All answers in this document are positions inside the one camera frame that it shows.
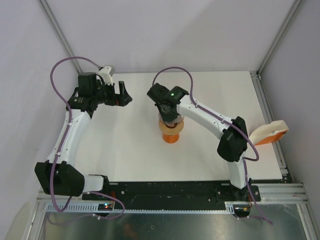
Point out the aluminium frame post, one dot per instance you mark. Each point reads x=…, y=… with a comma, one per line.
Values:
x=280, y=34
x=50, y=16

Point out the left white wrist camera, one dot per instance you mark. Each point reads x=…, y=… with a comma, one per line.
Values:
x=106, y=72

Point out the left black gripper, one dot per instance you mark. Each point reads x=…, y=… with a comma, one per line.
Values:
x=121, y=99

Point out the left aluminium frame post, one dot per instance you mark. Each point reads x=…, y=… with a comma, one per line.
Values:
x=50, y=16

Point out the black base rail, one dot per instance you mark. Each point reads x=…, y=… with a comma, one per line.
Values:
x=179, y=195

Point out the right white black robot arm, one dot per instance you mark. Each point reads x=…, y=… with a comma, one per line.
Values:
x=231, y=133

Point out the right aluminium frame post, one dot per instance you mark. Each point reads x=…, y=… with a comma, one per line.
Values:
x=280, y=34

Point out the orange glass flask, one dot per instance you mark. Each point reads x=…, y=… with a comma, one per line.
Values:
x=170, y=138

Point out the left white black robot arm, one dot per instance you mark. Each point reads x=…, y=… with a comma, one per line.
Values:
x=57, y=174

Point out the white orange box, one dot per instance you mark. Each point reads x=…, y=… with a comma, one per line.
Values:
x=269, y=133

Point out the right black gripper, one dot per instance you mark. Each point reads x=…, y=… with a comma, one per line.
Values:
x=166, y=118

